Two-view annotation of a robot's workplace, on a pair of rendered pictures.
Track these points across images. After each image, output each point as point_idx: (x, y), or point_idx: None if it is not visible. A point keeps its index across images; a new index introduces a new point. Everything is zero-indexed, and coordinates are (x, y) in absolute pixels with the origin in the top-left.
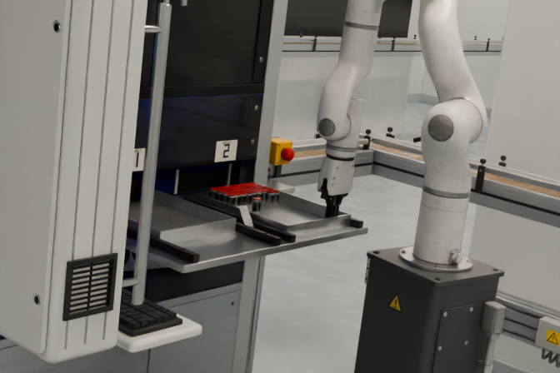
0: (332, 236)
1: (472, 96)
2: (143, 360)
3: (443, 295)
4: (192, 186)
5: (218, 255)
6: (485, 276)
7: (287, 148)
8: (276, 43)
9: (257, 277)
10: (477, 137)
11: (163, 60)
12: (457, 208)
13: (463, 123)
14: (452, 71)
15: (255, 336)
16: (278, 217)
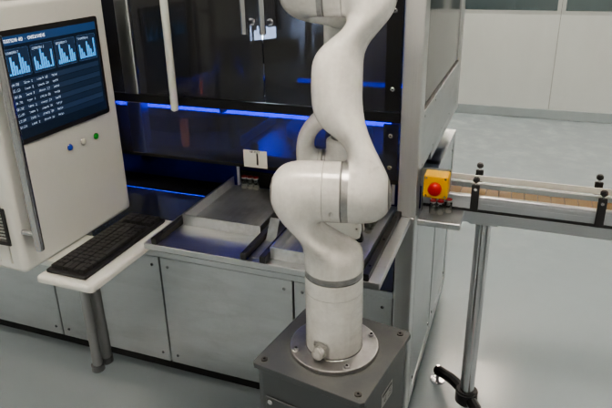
0: None
1: (352, 162)
2: (289, 314)
3: (266, 381)
4: None
5: (185, 246)
6: (325, 392)
7: (433, 183)
8: (412, 74)
9: (470, 300)
10: (341, 217)
11: (0, 78)
12: (313, 294)
13: (280, 191)
14: (321, 123)
15: (471, 353)
16: None
